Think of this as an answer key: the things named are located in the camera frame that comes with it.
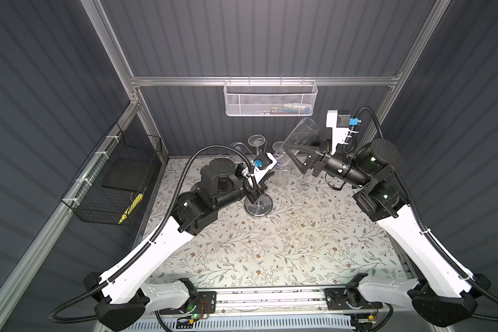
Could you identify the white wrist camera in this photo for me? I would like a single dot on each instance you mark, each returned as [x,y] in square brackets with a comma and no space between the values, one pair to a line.
[343,127]
[262,165]

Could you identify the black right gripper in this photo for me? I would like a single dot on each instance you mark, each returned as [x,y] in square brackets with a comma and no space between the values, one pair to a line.
[316,160]

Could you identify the yellow black tool in basket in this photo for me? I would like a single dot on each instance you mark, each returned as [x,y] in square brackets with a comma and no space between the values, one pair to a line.
[127,213]

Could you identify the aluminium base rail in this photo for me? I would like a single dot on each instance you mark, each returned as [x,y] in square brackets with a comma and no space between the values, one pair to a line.
[265,301]

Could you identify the black wire basket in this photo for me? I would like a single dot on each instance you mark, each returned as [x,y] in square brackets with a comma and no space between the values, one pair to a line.
[92,203]

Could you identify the chrome wine glass rack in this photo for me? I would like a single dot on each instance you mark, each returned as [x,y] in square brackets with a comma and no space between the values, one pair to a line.
[263,206]

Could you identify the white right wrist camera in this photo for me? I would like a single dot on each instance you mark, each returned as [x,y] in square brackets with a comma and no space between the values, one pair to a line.
[343,127]

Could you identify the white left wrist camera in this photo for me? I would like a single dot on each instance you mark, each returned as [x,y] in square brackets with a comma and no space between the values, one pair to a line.
[262,165]

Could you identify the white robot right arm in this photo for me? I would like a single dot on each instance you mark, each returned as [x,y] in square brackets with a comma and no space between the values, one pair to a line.
[444,292]

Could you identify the items in white basket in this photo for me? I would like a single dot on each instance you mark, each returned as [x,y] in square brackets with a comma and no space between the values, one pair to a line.
[291,109]

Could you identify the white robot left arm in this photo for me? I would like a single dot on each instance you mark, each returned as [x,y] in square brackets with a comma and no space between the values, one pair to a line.
[188,213]

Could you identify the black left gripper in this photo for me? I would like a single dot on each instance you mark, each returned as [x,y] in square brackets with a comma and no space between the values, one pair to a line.
[253,196]

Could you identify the white wire mesh basket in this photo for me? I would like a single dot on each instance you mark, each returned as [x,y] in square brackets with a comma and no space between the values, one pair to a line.
[243,97]

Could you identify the white ventilated cover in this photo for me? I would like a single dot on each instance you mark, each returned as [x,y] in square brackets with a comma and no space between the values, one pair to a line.
[324,322]

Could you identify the black pad in basket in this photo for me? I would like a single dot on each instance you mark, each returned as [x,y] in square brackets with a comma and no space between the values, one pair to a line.
[128,175]

